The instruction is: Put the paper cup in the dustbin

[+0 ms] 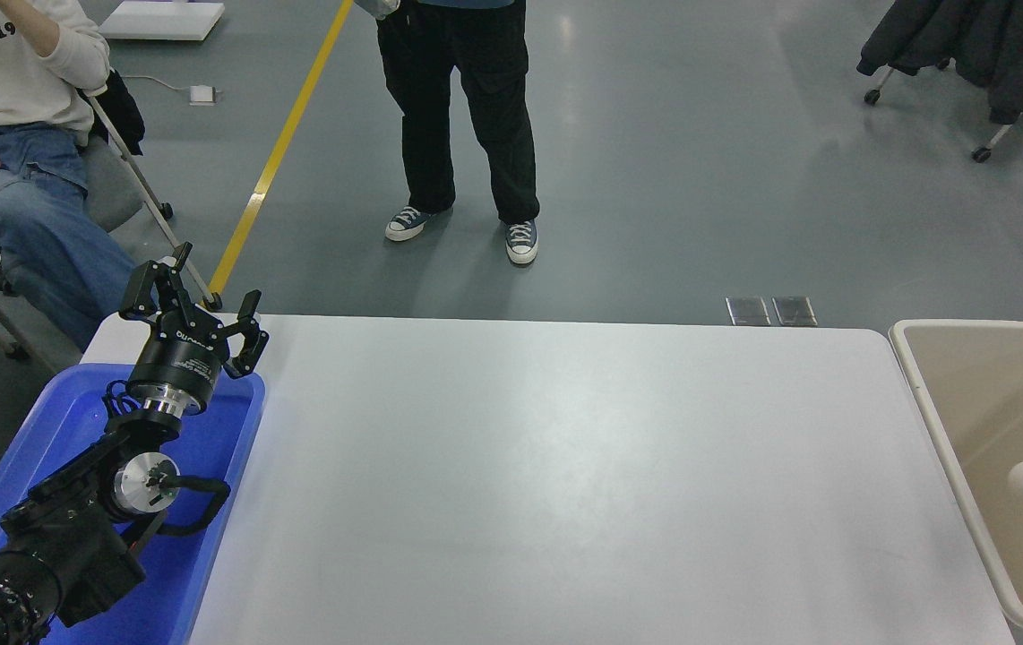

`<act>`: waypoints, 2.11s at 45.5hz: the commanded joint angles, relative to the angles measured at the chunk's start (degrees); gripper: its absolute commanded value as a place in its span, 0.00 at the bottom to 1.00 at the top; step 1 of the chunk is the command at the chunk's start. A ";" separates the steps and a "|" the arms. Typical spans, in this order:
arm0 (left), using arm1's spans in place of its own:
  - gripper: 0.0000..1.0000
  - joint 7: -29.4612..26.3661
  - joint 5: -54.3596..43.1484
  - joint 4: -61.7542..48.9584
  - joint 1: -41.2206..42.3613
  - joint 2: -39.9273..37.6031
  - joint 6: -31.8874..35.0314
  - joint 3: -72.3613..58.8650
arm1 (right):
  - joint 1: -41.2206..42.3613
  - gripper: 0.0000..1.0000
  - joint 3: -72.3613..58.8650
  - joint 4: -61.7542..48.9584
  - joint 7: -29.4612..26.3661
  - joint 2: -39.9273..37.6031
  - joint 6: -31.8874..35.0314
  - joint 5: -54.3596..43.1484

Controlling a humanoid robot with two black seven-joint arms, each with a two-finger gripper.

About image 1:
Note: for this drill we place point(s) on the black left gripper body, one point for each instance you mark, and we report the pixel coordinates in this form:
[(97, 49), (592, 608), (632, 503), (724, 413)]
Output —
[(178, 363)]

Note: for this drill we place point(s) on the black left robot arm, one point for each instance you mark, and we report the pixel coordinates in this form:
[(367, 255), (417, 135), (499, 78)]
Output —
[(73, 537)]

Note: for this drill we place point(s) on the blue plastic tray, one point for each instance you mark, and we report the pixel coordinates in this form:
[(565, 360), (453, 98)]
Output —
[(216, 434)]

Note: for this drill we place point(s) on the grey folding chair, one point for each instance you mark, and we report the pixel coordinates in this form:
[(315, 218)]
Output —
[(113, 193)]

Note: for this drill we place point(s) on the large pale bin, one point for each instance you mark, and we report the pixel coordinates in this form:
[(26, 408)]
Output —
[(968, 403)]

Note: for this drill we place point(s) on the black bag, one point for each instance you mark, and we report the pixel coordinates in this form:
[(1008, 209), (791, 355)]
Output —
[(122, 112)]

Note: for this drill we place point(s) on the white power adapter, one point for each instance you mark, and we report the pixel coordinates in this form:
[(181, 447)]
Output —
[(202, 94)]

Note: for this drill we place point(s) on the seated person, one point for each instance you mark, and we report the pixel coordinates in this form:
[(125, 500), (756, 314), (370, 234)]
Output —
[(10, 72)]

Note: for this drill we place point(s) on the white flat board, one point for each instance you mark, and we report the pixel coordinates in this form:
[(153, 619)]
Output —
[(162, 18)]

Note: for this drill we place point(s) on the metal floor socket plate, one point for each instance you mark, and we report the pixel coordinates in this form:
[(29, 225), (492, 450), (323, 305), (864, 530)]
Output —
[(794, 311), (747, 311)]

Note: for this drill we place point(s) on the standing person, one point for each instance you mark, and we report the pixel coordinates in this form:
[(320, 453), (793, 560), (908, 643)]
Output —
[(458, 72)]

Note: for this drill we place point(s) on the white wheeled rack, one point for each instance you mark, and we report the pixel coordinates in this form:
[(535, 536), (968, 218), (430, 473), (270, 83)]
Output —
[(995, 137)]

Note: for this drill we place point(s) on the dark jackets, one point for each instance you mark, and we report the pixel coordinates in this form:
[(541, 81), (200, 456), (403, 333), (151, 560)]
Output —
[(1013, 54)]

